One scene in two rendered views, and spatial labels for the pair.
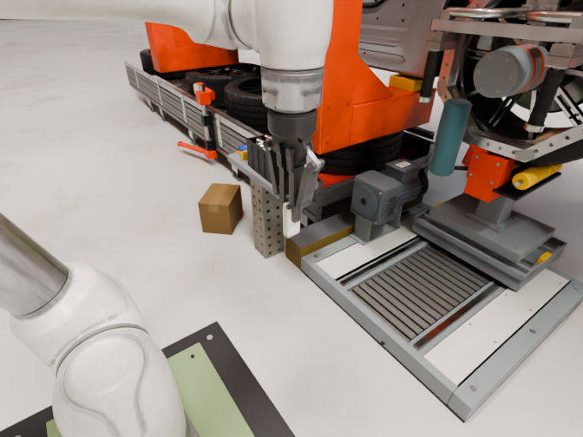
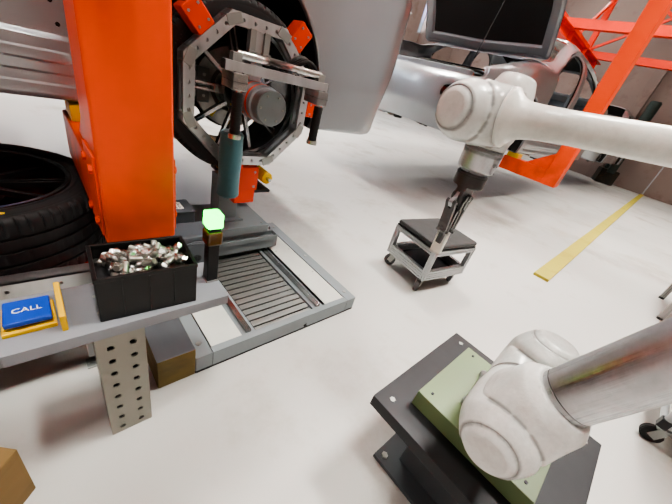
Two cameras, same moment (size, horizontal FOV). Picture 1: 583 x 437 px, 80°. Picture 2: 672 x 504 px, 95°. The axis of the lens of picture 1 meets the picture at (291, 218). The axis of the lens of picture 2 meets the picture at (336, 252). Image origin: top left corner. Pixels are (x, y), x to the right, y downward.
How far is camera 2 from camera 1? 1.21 m
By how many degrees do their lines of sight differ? 85
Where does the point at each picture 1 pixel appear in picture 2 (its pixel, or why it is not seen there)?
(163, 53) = not seen: outside the picture
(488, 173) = (249, 181)
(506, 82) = (280, 114)
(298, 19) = not seen: hidden behind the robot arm
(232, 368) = (413, 378)
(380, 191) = not seen: hidden behind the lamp
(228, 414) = (457, 366)
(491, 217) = (230, 213)
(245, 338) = (294, 436)
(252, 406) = (433, 365)
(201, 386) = (449, 384)
